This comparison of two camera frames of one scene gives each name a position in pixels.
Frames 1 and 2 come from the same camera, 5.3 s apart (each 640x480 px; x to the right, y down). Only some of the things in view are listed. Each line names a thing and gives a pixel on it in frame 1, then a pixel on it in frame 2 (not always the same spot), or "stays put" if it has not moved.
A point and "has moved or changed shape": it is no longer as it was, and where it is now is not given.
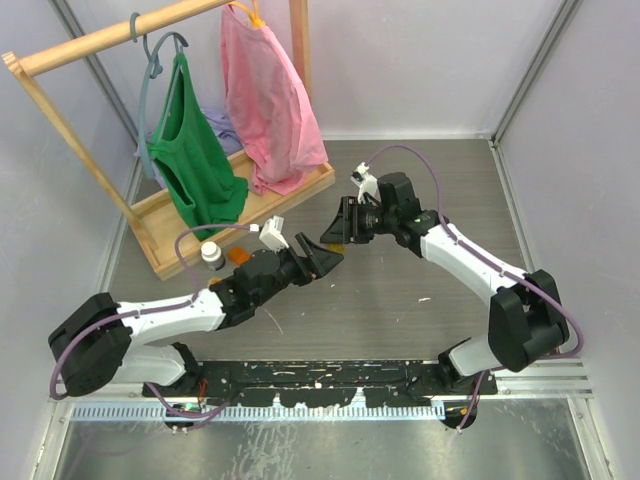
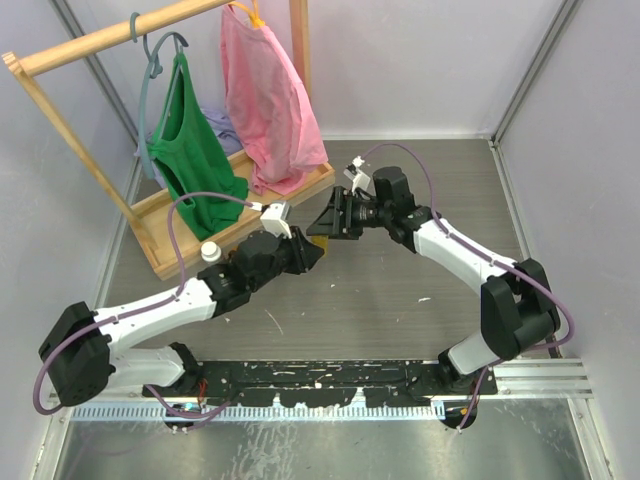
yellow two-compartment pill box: [336, 247] has moved or changed shape
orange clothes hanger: [253, 14] stays put
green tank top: [193, 162] stays put
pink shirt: [276, 121] stays put
